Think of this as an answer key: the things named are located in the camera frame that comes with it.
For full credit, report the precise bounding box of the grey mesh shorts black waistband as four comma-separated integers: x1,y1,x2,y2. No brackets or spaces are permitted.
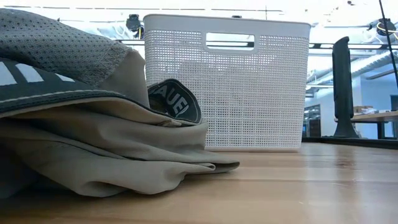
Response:
0,8,203,124

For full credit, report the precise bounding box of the white perforated laundry basket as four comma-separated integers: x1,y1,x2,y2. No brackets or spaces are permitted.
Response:
142,13,312,153

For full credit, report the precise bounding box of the white ceiling duct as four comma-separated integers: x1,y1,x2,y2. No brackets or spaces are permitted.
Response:
306,51,398,91

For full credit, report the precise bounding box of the thin black rod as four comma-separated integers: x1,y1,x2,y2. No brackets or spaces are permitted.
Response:
377,0,398,90

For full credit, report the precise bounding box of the beige cloth garment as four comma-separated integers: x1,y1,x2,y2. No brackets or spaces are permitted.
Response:
0,49,241,199

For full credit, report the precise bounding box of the black ceiling-mounted device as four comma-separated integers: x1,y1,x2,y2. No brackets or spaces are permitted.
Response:
125,13,144,40
368,17,398,35

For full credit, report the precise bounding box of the wooden background table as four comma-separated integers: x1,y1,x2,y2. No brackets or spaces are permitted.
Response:
334,111,398,140

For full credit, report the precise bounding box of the dark glass doorway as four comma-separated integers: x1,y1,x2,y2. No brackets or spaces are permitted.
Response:
303,104,322,138

